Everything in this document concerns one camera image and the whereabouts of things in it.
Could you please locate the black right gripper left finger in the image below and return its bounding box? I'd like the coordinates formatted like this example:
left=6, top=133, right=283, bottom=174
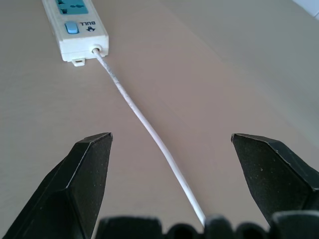
left=0, top=132, right=114, bottom=239

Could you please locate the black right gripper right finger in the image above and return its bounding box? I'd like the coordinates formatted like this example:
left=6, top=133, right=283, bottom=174
left=230, top=133, right=319, bottom=224

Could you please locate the white power strip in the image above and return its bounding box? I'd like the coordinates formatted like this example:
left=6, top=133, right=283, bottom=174
left=41, top=0, right=110, bottom=67

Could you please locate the white power cable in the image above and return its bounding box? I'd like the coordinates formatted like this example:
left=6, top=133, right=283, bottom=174
left=91, top=46, right=207, bottom=227

